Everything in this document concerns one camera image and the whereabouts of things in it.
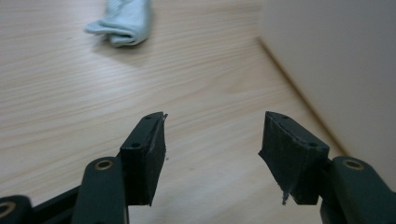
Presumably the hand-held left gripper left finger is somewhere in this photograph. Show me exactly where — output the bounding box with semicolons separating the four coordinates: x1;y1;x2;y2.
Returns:
120;111;168;207

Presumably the white plastic bin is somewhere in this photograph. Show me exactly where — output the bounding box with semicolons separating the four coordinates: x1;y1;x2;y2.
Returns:
257;0;396;188

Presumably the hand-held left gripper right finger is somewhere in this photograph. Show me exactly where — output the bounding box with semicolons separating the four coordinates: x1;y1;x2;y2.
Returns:
258;111;331;206

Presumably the light blue textured cloth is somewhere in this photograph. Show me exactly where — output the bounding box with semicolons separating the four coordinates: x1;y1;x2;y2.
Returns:
84;0;153;49

